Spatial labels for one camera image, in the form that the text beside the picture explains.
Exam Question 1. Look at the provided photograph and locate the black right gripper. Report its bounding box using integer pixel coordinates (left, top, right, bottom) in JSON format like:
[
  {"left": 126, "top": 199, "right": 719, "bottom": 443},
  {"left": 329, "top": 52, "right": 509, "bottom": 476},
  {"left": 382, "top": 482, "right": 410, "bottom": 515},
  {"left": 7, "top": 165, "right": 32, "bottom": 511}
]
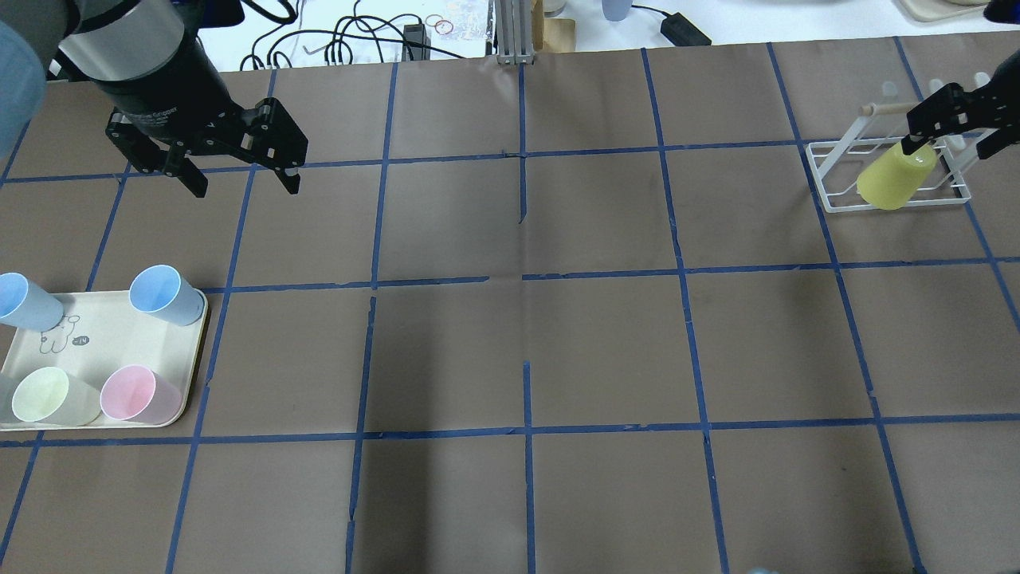
[{"left": 902, "top": 52, "right": 1019, "bottom": 160}]

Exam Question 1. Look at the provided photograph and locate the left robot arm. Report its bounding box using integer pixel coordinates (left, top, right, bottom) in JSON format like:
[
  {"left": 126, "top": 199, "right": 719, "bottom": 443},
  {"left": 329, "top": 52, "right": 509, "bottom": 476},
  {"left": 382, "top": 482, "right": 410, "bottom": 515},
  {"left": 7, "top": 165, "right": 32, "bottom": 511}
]
[{"left": 1, "top": 1, "right": 308, "bottom": 199}]

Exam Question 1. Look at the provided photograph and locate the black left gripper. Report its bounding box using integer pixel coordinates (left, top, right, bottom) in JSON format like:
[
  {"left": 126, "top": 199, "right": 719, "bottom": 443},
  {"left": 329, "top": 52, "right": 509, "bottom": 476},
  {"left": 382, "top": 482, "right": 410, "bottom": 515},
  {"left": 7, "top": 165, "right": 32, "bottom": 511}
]
[{"left": 92, "top": 35, "right": 308, "bottom": 199}]

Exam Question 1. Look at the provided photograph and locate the cream serving tray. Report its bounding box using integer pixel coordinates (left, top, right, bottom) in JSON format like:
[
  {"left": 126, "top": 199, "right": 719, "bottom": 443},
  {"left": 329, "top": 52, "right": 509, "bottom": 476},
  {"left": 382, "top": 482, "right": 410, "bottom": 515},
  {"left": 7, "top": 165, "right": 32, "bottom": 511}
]
[{"left": 1, "top": 291, "right": 209, "bottom": 433}]

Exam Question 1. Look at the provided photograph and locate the white wire cup rack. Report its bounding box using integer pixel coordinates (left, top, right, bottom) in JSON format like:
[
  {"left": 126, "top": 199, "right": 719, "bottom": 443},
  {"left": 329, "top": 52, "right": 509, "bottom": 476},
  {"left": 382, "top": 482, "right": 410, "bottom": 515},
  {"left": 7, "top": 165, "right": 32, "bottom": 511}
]
[{"left": 804, "top": 81, "right": 985, "bottom": 214}]

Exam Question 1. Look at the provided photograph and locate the yellow plastic cup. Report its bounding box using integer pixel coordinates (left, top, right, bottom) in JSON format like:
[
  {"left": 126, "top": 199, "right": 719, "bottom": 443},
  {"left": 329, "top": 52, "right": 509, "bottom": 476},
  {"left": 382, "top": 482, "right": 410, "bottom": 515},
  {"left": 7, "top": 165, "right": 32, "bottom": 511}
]
[{"left": 856, "top": 142, "right": 939, "bottom": 210}]

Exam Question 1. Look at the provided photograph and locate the pale green plastic cup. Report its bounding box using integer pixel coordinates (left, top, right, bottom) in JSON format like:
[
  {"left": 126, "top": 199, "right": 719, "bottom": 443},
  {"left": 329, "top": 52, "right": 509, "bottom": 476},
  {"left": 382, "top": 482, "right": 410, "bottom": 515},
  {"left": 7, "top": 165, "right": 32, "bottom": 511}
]
[{"left": 12, "top": 367, "right": 101, "bottom": 427}]

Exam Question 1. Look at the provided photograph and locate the blue cup near tray corner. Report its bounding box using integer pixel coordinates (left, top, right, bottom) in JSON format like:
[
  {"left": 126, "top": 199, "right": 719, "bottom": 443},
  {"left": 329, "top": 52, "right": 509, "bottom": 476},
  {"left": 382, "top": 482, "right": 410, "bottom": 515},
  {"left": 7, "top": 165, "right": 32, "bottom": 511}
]
[{"left": 128, "top": 264, "right": 206, "bottom": 327}]

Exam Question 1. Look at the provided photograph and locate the black power adapter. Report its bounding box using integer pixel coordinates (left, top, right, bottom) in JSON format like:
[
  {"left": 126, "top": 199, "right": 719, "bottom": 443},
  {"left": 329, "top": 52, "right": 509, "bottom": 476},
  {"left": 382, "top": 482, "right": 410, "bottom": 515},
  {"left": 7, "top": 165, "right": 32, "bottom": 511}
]
[{"left": 660, "top": 12, "right": 712, "bottom": 47}]

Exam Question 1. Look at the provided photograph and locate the pink plastic cup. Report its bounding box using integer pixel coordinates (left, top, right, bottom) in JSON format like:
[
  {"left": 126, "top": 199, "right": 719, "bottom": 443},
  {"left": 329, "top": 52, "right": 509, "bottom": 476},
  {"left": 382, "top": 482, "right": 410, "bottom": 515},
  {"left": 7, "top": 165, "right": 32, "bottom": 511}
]
[{"left": 100, "top": 364, "right": 183, "bottom": 425}]

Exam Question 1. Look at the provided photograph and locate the light blue outer cup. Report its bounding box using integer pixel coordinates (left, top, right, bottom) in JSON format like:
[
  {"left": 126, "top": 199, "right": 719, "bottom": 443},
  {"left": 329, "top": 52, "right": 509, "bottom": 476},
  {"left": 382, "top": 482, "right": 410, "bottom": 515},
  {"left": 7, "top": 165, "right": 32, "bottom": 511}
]
[{"left": 1, "top": 273, "right": 65, "bottom": 332}]

